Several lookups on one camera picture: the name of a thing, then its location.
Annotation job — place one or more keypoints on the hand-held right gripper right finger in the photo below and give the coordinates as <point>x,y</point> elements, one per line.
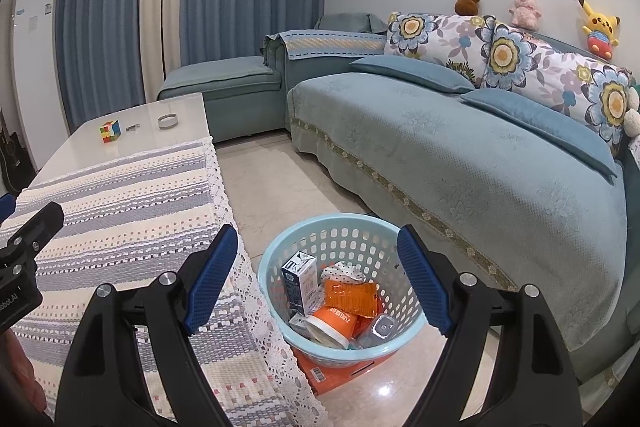
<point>425,282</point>

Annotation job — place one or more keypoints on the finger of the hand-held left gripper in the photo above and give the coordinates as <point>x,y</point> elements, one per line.
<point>6,208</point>
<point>40,224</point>

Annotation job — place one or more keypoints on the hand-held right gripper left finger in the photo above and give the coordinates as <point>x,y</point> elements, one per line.
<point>212,279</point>

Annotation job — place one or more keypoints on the orange snack packet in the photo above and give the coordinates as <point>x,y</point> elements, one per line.
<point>350,297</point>

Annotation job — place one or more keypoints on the blue and white milk carton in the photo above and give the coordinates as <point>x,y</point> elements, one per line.
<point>298,282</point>

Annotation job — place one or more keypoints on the orange paper cup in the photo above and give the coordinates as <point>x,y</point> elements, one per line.
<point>340,319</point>

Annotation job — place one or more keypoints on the light blue plastic basket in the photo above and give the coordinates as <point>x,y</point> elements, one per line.
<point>340,218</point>

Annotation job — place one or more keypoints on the person's left hand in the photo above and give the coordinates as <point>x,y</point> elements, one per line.
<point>20,372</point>

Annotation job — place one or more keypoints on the black acoustic guitar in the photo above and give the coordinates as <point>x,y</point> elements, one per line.
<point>10,157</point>

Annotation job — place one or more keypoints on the striped woven tablecloth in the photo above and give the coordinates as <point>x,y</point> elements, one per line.
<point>125,207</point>

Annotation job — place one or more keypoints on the colourful puzzle cube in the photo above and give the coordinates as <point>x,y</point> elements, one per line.
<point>110,132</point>

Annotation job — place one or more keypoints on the pale green sofa cover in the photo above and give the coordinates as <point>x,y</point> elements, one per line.
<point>450,167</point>

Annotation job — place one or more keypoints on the orange flat box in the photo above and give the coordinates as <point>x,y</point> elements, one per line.
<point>340,374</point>

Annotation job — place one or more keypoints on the small metal keys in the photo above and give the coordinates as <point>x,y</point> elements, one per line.
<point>132,127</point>

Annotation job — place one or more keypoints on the white standing air conditioner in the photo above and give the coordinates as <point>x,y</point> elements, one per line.
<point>35,57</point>

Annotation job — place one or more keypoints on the teal sofa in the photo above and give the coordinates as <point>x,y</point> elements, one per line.
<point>225,82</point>

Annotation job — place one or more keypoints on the blue cushion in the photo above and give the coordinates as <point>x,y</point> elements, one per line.
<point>540,117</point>
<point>410,72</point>

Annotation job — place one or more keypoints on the white curtain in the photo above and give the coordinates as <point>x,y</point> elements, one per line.
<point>152,7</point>

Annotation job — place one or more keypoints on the large floral pillow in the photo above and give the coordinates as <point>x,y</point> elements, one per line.
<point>550,67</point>

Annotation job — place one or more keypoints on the striped sofa armrest cloth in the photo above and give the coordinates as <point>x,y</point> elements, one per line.
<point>330,43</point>

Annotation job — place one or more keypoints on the cream plush ball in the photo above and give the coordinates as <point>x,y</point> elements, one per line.
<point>632,121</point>

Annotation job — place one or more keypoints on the brown monkey plush toy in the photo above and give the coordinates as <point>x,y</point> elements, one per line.
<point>467,2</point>

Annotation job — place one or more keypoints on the pink pig plush toy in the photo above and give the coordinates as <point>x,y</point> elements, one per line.
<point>525,9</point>

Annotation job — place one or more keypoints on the yellow plush toy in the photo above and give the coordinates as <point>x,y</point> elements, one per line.
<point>597,27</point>

